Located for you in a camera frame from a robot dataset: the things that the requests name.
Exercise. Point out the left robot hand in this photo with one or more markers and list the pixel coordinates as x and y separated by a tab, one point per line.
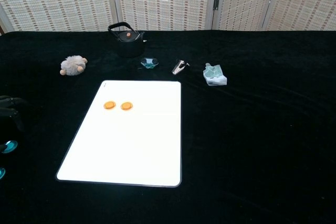
8	111

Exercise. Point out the cyan disc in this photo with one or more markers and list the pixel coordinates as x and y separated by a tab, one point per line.
1	173
10	146

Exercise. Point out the orange disc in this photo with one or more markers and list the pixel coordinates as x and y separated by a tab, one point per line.
109	105
126	106

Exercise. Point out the white rectangular board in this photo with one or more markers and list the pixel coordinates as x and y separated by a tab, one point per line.
126	142

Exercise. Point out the grey plush sheep toy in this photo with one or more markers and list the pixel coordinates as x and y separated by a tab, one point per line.
72	66

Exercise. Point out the silver metal clip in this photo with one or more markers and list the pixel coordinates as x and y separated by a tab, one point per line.
178	68

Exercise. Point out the green white plastic packet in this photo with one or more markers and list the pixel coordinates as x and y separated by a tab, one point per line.
214	77

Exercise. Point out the black screen hinge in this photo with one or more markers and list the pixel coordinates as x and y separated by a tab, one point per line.
216	3

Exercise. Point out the black velvet tablecloth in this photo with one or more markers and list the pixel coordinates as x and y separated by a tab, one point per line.
249	142

